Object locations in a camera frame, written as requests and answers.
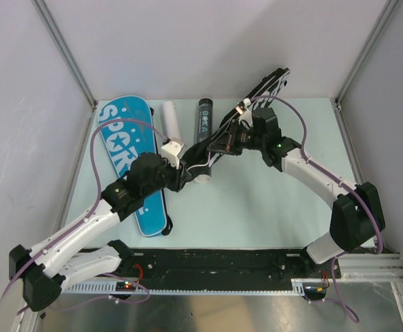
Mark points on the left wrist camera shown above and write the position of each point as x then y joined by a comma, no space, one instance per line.
173,151

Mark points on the aluminium frame post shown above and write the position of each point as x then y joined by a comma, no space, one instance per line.
58,39
380,25

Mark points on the blue racket cover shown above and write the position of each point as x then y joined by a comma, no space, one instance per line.
124,141

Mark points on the black shuttlecock tube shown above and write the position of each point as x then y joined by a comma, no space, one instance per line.
203,129

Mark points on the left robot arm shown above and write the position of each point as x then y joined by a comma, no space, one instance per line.
52,265

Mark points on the black racket cover front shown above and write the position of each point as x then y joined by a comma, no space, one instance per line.
251,124

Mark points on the white shuttlecock tube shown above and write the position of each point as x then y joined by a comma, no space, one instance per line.
170,120

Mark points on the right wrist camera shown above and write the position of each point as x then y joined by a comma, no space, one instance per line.
242,108

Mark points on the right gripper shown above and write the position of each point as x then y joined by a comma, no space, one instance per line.
226,142

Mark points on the light green table mat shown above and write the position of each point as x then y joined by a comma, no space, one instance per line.
248,204

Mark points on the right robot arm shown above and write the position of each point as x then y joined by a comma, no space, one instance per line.
357,214

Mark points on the right aluminium frame post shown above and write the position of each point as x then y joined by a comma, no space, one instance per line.
380,25

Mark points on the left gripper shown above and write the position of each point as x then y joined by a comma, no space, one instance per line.
179,176

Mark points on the left aluminium frame post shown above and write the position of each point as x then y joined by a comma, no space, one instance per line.
58,39

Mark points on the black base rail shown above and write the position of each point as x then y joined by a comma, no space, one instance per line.
193,270

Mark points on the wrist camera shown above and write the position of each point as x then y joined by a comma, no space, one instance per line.
242,108
173,151

